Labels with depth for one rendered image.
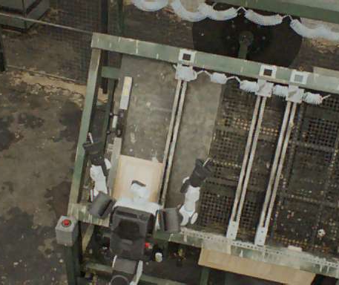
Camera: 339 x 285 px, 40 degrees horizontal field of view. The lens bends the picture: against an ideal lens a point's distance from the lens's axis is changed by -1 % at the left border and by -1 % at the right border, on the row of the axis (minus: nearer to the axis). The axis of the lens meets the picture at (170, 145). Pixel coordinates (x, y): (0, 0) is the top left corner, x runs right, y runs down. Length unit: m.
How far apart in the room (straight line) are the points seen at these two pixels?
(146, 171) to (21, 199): 1.77
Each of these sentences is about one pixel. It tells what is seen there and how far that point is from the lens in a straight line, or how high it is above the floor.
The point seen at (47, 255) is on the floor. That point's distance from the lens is 4.26.
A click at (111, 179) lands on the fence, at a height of 1.10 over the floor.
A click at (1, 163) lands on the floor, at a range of 5.07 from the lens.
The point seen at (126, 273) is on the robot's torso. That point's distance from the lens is 2.86.
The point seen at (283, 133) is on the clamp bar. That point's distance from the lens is 3.12.
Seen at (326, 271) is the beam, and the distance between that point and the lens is 3.44.
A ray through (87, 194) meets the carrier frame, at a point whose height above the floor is 0.79.
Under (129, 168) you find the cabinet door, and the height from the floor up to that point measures 1.17.
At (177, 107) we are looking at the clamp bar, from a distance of 3.14.
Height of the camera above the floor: 3.50
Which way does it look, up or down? 42 degrees down
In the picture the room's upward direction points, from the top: 7 degrees clockwise
